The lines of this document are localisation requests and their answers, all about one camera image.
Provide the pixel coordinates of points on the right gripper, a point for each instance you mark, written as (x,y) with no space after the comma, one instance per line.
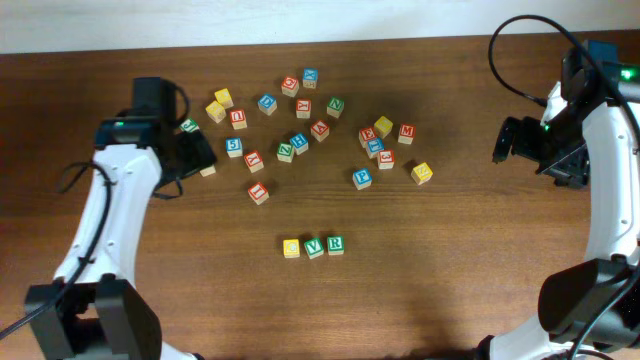
(565,167)

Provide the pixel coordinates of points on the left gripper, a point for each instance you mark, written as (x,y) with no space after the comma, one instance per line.
(195,153)

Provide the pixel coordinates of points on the yellow C block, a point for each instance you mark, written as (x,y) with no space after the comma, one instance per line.
(291,248)

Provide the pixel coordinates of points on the green V block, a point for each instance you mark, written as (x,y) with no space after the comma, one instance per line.
(314,248)

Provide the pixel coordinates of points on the green R block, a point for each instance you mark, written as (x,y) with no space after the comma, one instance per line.
(335,245)

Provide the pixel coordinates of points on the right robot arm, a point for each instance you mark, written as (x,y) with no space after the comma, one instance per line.
(588,137)

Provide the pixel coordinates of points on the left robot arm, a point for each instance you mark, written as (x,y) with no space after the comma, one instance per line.
(92,309)

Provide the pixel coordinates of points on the green B block centre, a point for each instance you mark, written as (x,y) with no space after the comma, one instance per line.
(208,171)

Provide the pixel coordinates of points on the green J block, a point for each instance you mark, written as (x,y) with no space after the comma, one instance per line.
(189,125)

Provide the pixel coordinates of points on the blue 5 block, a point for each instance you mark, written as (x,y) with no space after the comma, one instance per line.
(234,147)

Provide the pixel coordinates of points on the yellow block lower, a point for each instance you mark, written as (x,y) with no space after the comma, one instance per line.
(215,111)

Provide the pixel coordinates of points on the red U block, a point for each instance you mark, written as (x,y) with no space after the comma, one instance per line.
(238,119)

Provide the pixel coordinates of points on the red K block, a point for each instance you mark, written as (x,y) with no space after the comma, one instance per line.
(254,161)

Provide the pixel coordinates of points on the yellow block upper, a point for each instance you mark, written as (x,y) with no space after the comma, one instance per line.
(224,98)

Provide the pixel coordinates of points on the red I block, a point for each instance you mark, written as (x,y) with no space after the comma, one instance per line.
(258,193)

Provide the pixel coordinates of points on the green Z block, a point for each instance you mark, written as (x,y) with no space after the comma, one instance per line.
(285,152)

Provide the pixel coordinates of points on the blue D block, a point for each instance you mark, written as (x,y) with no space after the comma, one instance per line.
(267,104)

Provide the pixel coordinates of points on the yellow S block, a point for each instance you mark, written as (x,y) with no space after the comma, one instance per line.
(421,173)

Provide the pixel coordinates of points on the red M block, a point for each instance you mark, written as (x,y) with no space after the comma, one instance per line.
(406,134)

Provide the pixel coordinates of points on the blue H block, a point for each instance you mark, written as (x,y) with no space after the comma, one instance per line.
(300,143)

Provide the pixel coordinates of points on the red Q block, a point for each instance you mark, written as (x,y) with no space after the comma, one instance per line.
(290,86)

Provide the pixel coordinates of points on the red Y block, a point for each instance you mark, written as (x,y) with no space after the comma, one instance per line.
(303,108)

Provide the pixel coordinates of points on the red 3 block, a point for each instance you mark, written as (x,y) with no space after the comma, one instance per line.
(386,159)

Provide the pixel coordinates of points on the red A block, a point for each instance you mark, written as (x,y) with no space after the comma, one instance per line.
(320,130)

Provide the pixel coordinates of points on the yellow block near E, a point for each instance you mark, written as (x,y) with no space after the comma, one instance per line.
(383,127)

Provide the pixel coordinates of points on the blue T block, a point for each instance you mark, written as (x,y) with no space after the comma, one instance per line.
(373,147)

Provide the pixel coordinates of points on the blue X block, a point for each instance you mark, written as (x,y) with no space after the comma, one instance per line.
(310,78)

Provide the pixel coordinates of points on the red E block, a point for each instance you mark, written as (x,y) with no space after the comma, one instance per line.
(365,135)

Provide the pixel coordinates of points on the green N block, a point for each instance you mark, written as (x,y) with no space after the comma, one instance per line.
(335,107)

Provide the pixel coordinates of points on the blue P block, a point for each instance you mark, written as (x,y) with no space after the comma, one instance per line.
(362,178)

